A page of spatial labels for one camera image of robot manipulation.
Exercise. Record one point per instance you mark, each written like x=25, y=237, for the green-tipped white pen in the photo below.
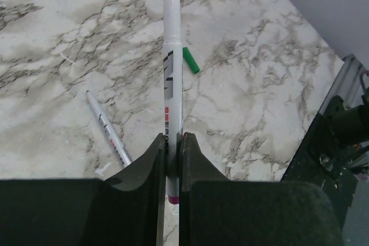
x=108, y=130

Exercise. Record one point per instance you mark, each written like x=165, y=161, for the green pen cap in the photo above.
x=189, y=59

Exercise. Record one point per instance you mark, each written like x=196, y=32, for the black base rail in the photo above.
x=330, y=152

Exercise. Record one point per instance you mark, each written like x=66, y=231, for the magenta-tipped white pen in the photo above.
x=173, y=94

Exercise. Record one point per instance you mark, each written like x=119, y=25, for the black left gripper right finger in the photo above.
x=214, y=210

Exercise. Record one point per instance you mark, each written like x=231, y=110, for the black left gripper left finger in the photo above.
x=125, y=209

